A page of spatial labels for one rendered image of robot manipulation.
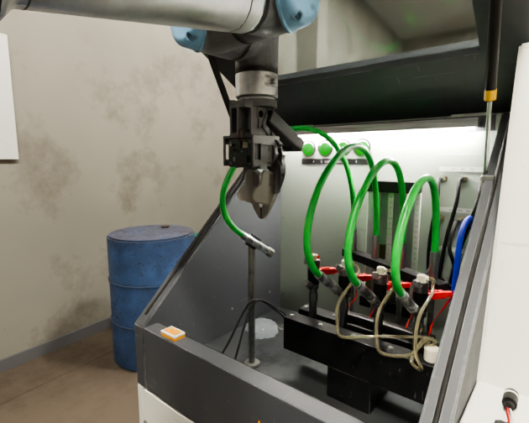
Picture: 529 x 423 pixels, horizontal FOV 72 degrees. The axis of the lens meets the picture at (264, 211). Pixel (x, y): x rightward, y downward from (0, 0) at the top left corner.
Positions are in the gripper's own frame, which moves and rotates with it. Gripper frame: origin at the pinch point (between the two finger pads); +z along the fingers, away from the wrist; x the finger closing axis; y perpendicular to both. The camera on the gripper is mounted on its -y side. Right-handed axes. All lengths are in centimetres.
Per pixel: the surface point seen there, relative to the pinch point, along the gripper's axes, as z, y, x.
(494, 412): 27.0, -6.7, 38.5
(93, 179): 5, -78, -232
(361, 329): 27.3, -19.5, 11.6
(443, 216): 4.4, -45.3, 20.5
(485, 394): 27.0, -10.7, 36.7
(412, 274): 15.0, -26.8, 19.5
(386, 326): 25.5, -21.0, 16.6
